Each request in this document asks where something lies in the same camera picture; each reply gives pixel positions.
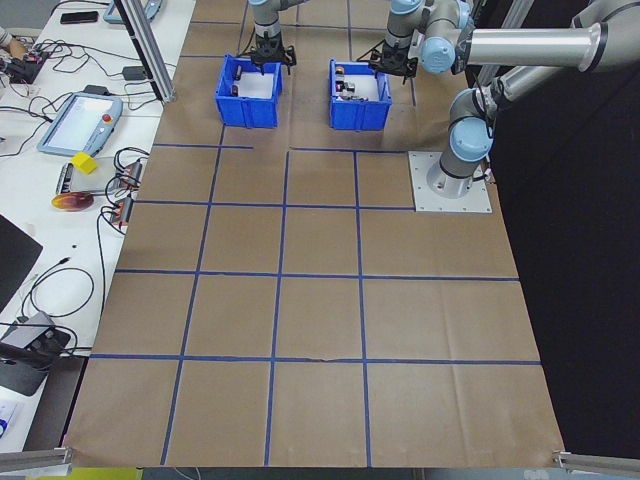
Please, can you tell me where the blue capacitor storage bin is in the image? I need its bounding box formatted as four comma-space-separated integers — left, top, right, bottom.
214, 53, 285, 130

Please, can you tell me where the blue button storage bin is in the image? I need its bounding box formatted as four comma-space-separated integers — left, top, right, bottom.
328, 58, 392, 132

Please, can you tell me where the grey box device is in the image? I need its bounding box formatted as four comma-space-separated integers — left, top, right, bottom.
0, 310, 71, 371

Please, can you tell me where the grey blue teach pendant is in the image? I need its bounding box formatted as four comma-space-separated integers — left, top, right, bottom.
103, 0, 166, 24
37, 91, 124, 157

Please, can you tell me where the grey usb hub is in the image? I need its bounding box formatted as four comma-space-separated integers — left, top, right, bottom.
112, 160, 146, 189
107, 197, 135, 234

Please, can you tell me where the black smartphone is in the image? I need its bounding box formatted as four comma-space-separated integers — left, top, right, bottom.
59, 10, 100, 25

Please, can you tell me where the yellow block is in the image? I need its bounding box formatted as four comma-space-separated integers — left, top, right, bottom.
69, 152, 98, 175

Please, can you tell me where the grey keypad device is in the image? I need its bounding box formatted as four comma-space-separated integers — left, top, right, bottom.
55, 163, 76, 196

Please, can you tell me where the red apple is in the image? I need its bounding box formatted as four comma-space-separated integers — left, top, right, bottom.
51, 192, 95, 214

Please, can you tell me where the aluminium profile bar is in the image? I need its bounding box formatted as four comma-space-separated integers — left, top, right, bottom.
0, 446, 75, 474
551, 448, 640, 475

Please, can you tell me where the blue white small item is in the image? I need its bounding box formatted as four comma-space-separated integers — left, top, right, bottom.
0, 399, 24, 441

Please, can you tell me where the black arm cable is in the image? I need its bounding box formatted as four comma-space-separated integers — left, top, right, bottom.
469, 74, 499, 146

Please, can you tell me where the aluminium profile post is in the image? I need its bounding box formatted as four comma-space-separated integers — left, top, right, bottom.
113, 0, 177, 105

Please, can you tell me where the white square base plate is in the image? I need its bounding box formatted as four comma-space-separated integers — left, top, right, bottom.
407, 149, 494, 215

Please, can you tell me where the black desk cable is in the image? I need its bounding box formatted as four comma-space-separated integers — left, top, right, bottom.
62, 207, 114, 354
113, 145, 151, 174
119, 79, 166, 116
18, 255, 96, 326

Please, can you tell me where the black frame cover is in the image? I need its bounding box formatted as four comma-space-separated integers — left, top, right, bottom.
464, 0, 640, 459

